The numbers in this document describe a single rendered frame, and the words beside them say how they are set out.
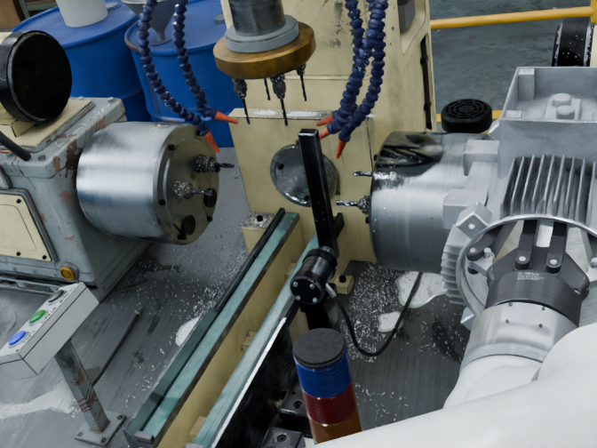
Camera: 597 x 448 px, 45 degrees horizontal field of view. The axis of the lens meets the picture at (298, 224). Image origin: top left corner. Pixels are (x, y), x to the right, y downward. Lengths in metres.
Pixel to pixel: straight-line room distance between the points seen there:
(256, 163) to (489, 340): 1.03
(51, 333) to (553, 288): 0.83
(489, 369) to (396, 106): 1.01
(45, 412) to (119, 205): 0.41
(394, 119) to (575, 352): 1.15
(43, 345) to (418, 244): 0.62
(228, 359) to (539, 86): 0.78
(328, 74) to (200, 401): 0.69
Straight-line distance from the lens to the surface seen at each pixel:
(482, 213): 0.69
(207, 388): 1.30
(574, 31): 1.12
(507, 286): 0.61
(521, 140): 0.72
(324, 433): 0.88
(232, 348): 1.36
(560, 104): 0.77
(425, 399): 1.30
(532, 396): 0.35
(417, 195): 1.20
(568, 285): 0.63
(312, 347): 0.81
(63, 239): 1.61
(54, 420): 1.47
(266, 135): 1.49
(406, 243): 1.23
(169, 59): 2.78
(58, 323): 1.23
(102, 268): 1.66
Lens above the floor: 1.78
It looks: 34 degrees down
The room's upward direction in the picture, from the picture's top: 11 degrees counter-clockwise
